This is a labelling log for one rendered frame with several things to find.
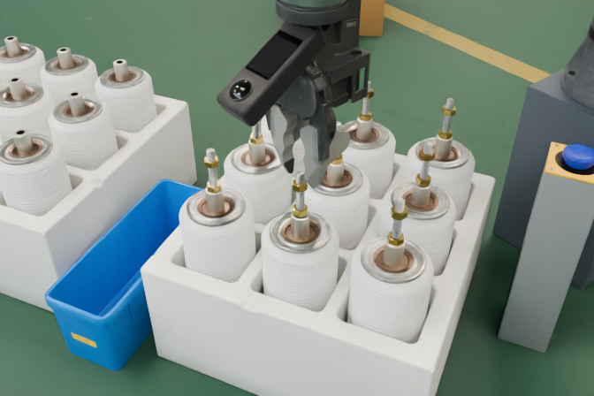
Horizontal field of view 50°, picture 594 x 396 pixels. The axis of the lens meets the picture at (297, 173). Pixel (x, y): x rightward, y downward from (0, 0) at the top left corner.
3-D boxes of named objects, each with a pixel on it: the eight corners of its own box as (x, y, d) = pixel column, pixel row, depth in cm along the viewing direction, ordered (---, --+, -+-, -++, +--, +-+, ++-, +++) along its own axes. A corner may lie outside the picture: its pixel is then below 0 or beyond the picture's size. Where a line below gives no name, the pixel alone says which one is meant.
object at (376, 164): (358, 255, 101) (366, 162, 91) (316, 225, 107) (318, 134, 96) (398, 227, 107) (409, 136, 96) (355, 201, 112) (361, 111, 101)
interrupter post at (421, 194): (422, 211, 82) (425, 191, 80) (407, 203, 84) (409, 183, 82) (432, 202, 84) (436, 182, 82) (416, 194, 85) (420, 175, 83)
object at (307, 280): (256, 313, 92) (251, 217, 81) (319, 296, 94) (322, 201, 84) (277, 366, 85) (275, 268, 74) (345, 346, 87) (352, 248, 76)
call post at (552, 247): (504, 305, 102) (551, 142, 84) (551, 319, 100) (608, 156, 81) (496, 338, 97) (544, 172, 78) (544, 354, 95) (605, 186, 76)
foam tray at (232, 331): (271, 201, 123) (270, 122, 112) (477, 260, 110) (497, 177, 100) (156, 355, 94) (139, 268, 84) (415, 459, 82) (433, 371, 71)
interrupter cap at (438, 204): (429, 230, 79) (429, 226, 79) (378, 204, 83) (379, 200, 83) (460, 201, 84) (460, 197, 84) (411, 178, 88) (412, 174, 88)
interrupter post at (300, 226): (287, 230, 79) (287, 209, 78) (306, 225, 80) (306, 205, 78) (293, 242, 78) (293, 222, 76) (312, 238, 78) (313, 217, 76)
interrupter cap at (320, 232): (261, 222, 81) (261, 217, 80) (317, 209, 83) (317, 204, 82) (280, 262, 75) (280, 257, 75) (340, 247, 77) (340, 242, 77)
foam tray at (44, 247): (42, 137, 141) (21, 63, 130) (197, 179, 129) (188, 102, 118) (-111, 251, 112) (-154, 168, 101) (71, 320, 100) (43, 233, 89)
